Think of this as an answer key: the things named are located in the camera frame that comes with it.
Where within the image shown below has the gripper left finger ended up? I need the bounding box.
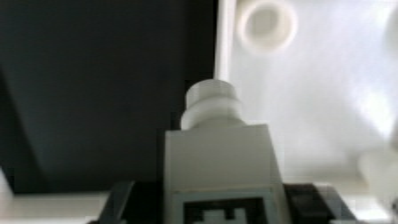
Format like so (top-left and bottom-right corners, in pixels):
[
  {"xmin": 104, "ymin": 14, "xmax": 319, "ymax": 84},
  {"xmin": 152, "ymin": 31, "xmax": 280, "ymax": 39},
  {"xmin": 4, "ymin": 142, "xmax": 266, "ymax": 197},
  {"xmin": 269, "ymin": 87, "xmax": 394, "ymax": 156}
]
[{"xmin": 86, "ymin": 181, "xmax": 163, "ymax": 224}]

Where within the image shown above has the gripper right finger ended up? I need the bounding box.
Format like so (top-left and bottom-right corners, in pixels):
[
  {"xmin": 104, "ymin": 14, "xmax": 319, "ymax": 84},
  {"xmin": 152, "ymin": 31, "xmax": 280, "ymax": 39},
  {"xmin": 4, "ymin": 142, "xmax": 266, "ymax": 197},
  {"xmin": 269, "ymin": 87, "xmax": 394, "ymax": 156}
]
[{"xmin": 283, "ymin": 183, "xmax": 356, "ymax": 224}]

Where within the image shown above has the white square table top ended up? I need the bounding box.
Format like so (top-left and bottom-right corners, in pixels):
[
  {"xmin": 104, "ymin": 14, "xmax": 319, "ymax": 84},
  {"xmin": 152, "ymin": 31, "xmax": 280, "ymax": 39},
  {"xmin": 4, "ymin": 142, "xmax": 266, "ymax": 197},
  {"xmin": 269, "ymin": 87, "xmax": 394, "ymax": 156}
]
[{"xmin": 216, "ymin": 0, "xmax": 398, "ymax": 216}]

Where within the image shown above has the white U-shaped fence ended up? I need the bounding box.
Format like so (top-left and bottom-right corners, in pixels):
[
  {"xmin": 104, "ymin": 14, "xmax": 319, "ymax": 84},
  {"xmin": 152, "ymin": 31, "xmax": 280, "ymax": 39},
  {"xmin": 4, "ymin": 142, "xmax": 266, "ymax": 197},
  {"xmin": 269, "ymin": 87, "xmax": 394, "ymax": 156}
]
[{"xmin": 0, "ymin": 169, "xmax": 108, "ymax": 224}]

